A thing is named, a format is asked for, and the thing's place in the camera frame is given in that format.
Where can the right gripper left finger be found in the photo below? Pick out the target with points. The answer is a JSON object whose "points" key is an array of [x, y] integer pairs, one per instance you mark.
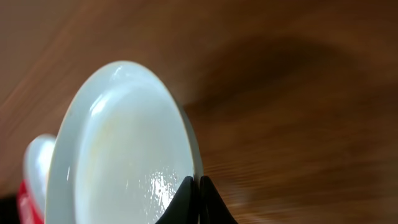
{"points": [[183, 209]]}

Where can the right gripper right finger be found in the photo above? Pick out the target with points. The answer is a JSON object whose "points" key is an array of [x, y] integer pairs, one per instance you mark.
{"points": [[212, 209]]}

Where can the white plate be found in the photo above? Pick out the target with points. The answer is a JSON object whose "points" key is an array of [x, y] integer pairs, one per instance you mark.
{"points": [[124, 147], [37, 160]]}

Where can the red plastic tray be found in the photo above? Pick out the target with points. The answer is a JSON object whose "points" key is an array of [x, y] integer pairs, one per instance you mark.
{"points": [[28, 211]]}

